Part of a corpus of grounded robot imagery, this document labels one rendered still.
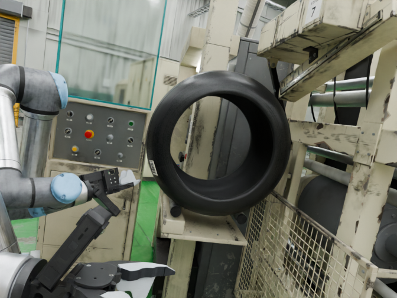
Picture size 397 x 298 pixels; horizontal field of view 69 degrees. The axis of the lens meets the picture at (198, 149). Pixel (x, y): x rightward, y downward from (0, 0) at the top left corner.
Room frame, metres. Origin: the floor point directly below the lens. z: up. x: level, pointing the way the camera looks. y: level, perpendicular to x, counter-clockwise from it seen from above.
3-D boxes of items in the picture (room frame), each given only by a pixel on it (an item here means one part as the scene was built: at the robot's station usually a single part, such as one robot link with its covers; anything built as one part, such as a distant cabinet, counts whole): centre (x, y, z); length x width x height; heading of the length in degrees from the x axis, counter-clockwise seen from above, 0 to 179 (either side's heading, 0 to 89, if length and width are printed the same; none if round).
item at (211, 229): (1.31, -0.06, 0.80); 0.37 x 0.36 x 0.02; 99
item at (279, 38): (1.23, -0.38, 1.71); 0.61 x 0.25 x 0.15; 9
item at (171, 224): (1.29, 0.08, 0.83); 0.36 x 0.09 x 0.06; 9
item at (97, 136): (1.83, 0.62, 0.63); 0.56 x 0.41 x 1.27; 99
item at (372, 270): (1.14, -0.42, 0.65); 0.90 x 0.02 x 0.70; 9
